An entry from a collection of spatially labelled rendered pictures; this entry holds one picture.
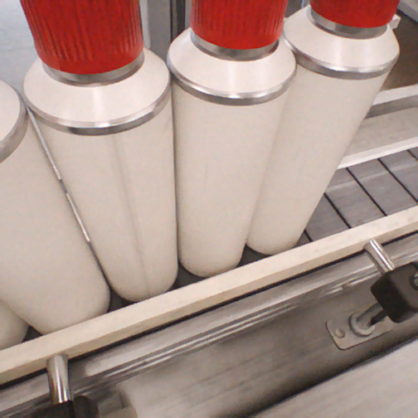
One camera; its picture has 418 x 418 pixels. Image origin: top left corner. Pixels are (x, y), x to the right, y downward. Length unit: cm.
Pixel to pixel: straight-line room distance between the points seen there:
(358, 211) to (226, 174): 19
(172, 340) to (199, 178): 12
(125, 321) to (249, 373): 12
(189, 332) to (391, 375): 13
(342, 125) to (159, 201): 9
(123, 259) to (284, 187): 10
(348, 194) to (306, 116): 17
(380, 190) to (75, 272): 27
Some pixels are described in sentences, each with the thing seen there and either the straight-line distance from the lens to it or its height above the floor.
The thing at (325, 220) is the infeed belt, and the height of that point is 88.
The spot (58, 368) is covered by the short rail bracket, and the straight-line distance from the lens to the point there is 22.
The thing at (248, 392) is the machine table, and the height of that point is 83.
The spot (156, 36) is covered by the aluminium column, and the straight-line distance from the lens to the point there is 27.
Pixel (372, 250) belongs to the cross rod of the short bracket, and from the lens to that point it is 27.
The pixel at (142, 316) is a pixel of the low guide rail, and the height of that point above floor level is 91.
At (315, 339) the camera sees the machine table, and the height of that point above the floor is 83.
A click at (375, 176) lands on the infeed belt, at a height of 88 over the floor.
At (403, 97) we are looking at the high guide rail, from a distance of 31.
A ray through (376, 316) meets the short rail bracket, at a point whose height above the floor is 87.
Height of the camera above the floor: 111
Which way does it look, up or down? 54 degrees down
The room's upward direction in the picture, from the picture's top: 5 degrees clockwise
